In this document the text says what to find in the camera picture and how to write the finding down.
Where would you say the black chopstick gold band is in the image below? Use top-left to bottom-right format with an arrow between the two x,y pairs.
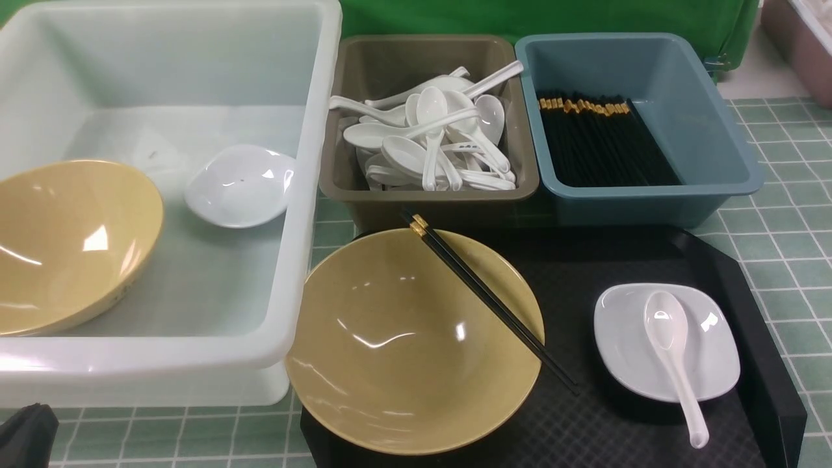
401,207 -> 580,397

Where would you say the yellow noodle bowl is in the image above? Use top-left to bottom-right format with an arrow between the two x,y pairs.
285,227 -> 541,456

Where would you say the white soup spoon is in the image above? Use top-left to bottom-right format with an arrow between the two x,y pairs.
643,291 -> 710,449

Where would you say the white square dish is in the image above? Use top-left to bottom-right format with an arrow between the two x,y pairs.
593,283 -> 741,403

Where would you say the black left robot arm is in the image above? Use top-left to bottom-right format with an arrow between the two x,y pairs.
1,403 -> 59,467

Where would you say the yellow bowl in tub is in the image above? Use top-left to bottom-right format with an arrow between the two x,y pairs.
1,160 -> 164,337

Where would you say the white spoon left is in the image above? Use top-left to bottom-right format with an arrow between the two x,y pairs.
329,96 -> 407,127

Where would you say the white spoon centre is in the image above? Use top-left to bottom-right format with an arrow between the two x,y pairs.
417,86 -> 450,190

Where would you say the white spoon right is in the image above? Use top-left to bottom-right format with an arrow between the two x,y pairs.
474,94 -> 505,146

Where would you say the white spoon top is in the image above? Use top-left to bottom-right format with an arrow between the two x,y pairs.
363,74 -> 474,110

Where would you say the brown plastic bin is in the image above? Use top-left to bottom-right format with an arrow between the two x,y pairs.
320,34 -> 540,232

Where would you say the white dish in tub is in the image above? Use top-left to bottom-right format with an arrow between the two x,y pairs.
183,144 -> 295,229

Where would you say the pile of black chopsticks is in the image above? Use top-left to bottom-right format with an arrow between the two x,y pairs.
537,89 -> 683,189

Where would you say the blue plastic bin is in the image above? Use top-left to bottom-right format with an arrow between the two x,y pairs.
515,32 -> 764,228

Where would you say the large white plastic tub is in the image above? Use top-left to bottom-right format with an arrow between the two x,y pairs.
2,1 -> 342,408

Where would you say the green cloth backdrop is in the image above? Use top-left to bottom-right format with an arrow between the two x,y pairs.
341,1 -> 760,70

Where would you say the black serving tray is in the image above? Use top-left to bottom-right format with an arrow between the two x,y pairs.
300,226 -> 807,467

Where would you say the pink bin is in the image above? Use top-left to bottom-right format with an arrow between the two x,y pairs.
760,1 -> 831,109

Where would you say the white spoon long handle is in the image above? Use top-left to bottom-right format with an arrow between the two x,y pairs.
461,61 -> 524,100

